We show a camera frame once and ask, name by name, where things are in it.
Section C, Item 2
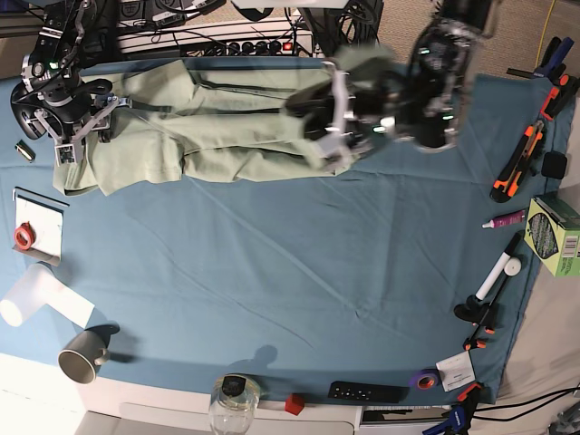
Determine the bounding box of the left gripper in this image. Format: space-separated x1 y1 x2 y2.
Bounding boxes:
281 63 399 159

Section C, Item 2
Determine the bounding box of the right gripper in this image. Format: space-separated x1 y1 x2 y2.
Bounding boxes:
35 90 131 148

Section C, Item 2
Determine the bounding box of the light green T-shirt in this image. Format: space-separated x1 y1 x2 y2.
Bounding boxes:
53 60 382 196

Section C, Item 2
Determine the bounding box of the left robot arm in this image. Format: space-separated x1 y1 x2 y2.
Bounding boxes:
285 1 498 163

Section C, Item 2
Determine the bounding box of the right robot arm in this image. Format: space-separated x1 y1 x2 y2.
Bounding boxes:
11 0 132 164

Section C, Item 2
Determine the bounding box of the black power strip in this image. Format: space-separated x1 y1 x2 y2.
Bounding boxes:
177 39 297 57

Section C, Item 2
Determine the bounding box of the small silver black lighter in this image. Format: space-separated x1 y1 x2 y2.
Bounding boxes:
14 140 36 163

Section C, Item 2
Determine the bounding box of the black computer mouse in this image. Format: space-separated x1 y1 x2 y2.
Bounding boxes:
10 82 46 140

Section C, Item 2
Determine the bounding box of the white notepad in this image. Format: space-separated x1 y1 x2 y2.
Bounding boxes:
12 187 69 266

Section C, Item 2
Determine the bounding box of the red tape roll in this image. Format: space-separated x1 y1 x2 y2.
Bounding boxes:
14 222 35 250

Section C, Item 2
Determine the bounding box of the blue table cloth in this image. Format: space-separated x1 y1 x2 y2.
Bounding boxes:
0 57 576 405

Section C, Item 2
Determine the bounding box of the orange black utility knife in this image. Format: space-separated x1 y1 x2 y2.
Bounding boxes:
490 120 546 203

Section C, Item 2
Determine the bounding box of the grey ceramic mug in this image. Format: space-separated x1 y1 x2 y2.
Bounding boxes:
57 331 110 385

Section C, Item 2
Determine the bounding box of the purple glue tube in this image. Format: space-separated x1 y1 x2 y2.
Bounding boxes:
481 209 527 228

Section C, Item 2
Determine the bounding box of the blue black clamp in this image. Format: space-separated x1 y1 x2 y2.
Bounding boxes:
533 36 575 81

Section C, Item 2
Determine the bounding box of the white black marker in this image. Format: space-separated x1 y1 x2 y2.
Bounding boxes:
475 232 522 301

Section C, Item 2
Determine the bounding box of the black square box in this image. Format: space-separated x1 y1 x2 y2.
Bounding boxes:
541 151 568 180

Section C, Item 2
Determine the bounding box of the white round cap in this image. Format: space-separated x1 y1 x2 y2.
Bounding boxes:
503 256 522 276

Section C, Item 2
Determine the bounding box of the black orange bar clamp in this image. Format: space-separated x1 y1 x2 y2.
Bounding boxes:
453 274 514 351

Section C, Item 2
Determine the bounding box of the green cardboard box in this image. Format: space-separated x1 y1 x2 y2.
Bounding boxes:
524 192 579 277

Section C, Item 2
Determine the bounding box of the black remote control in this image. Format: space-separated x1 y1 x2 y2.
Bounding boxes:
327 381 410 404

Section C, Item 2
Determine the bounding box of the purple tape roll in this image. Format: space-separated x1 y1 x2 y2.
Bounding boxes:
409 368 440 391

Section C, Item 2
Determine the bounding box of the red cube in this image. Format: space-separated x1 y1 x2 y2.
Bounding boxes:
285 393 305 416

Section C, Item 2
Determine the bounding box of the white paper card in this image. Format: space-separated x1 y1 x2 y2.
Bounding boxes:
436 351 476 392

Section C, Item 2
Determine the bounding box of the clear glass jar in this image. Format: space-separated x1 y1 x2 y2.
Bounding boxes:
208 373 262 434

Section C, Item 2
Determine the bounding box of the blue orange spring clamp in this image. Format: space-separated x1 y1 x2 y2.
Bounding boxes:
422 382 484 435

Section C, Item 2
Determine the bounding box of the yellow cable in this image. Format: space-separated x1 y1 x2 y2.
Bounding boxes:
534 0 556 69

